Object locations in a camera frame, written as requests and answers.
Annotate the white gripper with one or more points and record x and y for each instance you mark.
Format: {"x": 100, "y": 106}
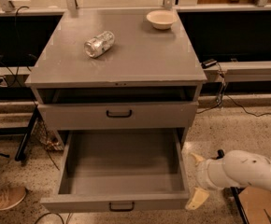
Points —
{"x": 203, "y": 174}

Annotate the grey drawer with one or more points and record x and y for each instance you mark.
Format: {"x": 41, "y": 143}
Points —
{"x": 119, "y": 115}
{"x": 120, "y": 171}

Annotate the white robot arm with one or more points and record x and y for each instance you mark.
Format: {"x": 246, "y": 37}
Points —
{"x": 236, "y": 169}

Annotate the grey drawer cabinet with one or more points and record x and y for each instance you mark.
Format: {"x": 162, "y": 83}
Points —
{"x": 143, "y": 65}

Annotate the grey top drawer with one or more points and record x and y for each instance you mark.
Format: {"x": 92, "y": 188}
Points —
{"x": 119, "y": 115}

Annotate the cardboard box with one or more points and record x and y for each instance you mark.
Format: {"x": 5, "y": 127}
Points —
{"x": 256, "y": 196}

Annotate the small black device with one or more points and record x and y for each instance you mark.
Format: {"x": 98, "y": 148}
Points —
{"x": 208, "y": 63}

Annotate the white paper bowl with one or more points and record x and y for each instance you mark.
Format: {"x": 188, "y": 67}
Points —
{"x": 162, "y": 19}

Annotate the crushed silver can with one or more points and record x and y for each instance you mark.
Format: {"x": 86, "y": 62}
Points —
{"x": 99, "y": 44}

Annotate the black table leg left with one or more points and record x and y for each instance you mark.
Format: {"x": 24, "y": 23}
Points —
{"x": 25, "y": 132}

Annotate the tan sneaker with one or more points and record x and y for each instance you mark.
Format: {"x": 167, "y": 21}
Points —
{"x": 11, "y": 197}

